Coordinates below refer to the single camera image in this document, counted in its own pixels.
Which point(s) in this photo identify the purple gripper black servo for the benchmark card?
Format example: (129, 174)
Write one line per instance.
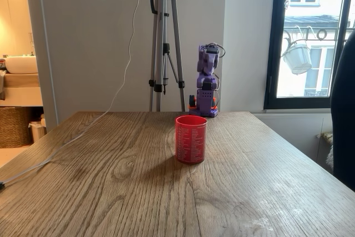
(207, 86)

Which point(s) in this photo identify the purple robot arm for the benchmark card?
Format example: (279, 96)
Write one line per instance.
(206, 101)

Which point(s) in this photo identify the red cup with white print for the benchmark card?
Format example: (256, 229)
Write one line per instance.
(191, 142)

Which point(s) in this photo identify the black and orange table clamp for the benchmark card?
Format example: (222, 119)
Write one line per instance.
(192, 103)
(214, 105)

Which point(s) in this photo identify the white hanging planter outside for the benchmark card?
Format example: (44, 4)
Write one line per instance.
(298, 59)

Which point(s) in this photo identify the ornate black balcony railing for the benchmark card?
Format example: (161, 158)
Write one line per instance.
(321, 34)

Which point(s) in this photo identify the patterned cushion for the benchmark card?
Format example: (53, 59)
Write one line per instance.
(325, 140)

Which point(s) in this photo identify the person in black clothes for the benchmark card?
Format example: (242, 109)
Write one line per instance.
(345, 109)

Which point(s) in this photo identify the small white bin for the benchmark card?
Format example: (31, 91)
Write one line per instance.
(37, 130)

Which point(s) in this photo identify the white wash basin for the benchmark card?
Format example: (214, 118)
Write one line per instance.
(20, 65)

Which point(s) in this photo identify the wooden vanity counter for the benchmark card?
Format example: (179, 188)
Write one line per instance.
(19, 84)

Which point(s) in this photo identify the woven wicker basket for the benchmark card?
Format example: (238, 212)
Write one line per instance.
(14, 127)

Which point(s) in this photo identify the silver camera tripod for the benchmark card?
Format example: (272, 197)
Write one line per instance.
(159, 40)

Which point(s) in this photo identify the dark window frame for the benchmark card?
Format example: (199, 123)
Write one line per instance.
(273, 54)

